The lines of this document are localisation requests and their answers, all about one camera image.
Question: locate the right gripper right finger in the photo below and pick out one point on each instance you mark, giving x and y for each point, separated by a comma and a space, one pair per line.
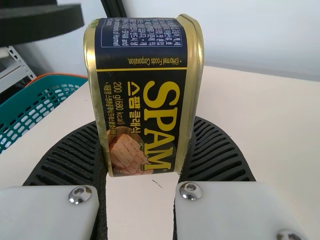
215, 155

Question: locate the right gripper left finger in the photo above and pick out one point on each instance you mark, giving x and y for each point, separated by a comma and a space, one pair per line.
65, 155

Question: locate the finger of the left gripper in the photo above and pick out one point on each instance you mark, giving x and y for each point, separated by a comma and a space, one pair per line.
37, 22

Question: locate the rectangular tin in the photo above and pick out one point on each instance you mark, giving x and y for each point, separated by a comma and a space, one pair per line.
145, 100

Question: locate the teal shopping basket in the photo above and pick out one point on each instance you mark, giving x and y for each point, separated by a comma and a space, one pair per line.
32, 105

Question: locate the grey metal rack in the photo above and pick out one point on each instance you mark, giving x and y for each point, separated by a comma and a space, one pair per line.
12, 67

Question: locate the black post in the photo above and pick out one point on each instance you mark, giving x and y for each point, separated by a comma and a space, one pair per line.
113, 7

